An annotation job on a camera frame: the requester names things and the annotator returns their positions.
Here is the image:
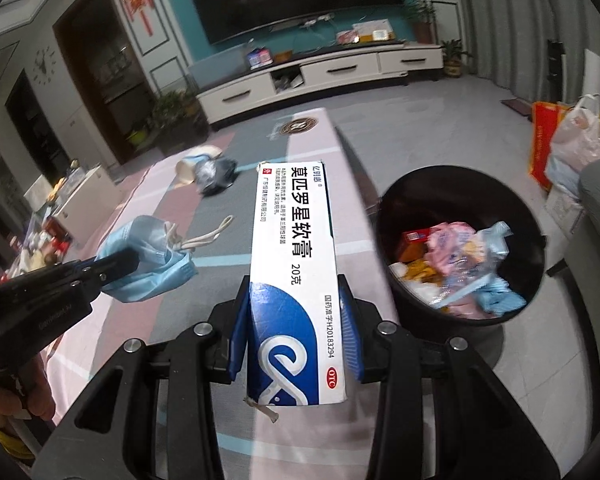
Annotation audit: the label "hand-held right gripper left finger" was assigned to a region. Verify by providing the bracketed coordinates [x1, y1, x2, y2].
[37, 275, 254, 480]

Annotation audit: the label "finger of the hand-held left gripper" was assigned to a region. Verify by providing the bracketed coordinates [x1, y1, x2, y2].
[0, 248, 140, 295]
[55, 260, 142, 298]

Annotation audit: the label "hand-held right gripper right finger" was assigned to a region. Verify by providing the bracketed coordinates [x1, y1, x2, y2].
[336, 275, 588, 480]

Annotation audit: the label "blue face mask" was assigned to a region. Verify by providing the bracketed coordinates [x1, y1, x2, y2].
[96, 214, 235, 304]

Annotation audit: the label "white blue medicine box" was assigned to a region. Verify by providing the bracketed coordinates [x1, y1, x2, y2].
[244, 157, 352, 423]

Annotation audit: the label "red cardboard box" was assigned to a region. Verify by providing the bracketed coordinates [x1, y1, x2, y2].
[399, 230, 433, 263]

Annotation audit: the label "pink plastic wrapper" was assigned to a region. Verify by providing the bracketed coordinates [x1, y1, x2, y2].
[426, 221, 478, 281]
[442, 300, 486, 318]

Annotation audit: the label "cream paper cup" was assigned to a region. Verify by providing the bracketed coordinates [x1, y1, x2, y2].
[175, 144, 226, 188]

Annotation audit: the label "black silver plastic bag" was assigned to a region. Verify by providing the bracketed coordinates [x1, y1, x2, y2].
[195, 156, 239, 197]

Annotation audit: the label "clear plastic wrapper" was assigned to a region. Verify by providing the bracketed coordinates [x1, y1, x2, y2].
[450, 220, 513, 306]

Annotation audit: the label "black trash bin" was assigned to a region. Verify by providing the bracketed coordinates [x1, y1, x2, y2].
[375, 165, 548, 328]

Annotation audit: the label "pile of household clutter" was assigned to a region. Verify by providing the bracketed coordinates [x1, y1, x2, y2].
[0, 157, 78, 286]

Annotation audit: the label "white storage box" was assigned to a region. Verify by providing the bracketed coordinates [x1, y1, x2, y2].
[44, 164, 117, 251]

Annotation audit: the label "potted plants in black planter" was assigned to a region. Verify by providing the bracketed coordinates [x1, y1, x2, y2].
[147, 85, 212, 153]

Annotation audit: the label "glass aquarium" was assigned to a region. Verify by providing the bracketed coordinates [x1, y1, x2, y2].
[186, 44, 253, 93]

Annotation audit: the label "white cardboard box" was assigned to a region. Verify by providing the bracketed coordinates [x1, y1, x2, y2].
[544, 185, 583, 223]

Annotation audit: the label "blue red box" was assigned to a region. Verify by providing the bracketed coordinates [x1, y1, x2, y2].
[246, 46, 273, 69]

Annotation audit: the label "red shopping bag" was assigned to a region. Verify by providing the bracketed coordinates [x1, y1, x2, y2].
[527, 101, 573, 192]

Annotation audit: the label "white TV cabinet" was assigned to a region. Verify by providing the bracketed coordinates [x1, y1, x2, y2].
[195, 40, 445, 130]

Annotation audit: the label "brown doormat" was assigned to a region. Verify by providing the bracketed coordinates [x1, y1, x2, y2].
[500, 98, 537, 121]

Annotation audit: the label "small potted plant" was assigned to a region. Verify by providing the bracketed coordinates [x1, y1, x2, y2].
[439, 39, 475, 79]

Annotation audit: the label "white plastic bag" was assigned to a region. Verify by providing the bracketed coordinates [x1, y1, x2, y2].
[547, 94, 600, 188]

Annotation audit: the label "white cardboard sheet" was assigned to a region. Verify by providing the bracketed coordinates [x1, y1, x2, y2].
[352, 18, 397, 42]

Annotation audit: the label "tall potted plant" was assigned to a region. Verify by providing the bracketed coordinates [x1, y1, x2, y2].
[401, 0, 438, 46]

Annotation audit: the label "upright vacuum cleaner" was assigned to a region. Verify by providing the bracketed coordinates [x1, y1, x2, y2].
[534, 0, 570, 107]

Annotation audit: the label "white upright panel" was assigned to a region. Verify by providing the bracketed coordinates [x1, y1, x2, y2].
[580, 49, 600, 102]

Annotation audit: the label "grey curtain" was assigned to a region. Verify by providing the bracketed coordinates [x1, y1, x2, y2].
[455, 0, 600, 111]

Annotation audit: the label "black wall clock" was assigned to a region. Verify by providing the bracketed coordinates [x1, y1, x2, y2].
[31, 46, 57, 87]

